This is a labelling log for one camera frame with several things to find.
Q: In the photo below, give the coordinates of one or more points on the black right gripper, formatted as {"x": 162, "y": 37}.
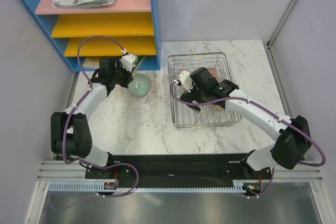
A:
{"x": 189, "y": 97}

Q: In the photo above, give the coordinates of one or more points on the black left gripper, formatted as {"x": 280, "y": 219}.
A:
{"x": 128, "y": 75}

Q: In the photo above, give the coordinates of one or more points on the chrome wire dish rack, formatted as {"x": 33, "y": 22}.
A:
{"x": 211, "y": 77}

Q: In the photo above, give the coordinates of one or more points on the brown lattice pattern bowl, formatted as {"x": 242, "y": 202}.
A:
{"x": 218, "y": 106}

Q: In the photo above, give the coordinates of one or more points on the celadon green bowl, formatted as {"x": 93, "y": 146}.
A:
{"x": 140, "y": 86}

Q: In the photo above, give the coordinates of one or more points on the black white floral bowl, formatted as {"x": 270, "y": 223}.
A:
{"x": 213, "y": 72}

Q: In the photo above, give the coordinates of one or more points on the red diamond pattern bowl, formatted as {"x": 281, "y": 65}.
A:
{"x": 181, "y": 73}

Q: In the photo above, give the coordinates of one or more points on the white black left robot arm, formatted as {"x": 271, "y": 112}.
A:
{"x": 70, "y": 132}

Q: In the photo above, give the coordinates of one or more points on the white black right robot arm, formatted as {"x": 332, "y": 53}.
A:
{"x": 289, "y": 147}

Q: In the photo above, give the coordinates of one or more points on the green white book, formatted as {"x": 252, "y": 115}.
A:
{"x": 140, "y": 60}

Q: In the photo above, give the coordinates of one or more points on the yellow white book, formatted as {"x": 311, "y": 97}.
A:
{"x": 95, "y": 62}

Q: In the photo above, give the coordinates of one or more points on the blue pink yellow shelf unit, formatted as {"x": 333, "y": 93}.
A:
{"x": 79, "y": 33}

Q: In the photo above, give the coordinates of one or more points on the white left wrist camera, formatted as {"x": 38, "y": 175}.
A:
{"x": 129, "y": 61}

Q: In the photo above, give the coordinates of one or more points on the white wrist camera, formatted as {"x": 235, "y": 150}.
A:
{"x": 186, "y": 83}
{"x": 129, "y": 61}

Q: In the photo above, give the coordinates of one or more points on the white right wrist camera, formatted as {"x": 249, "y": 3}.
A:
{"x": 186, "y": 83}

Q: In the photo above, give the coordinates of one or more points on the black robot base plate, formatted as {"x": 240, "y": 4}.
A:
{"x": 178, "y": 170}

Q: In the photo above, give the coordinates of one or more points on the white slotted cable duct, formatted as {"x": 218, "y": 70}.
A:
{"x": 106, "y": 187}

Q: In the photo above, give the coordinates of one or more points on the aluminium frame rail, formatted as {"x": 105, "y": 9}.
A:
{"x": 59, "y": 171}

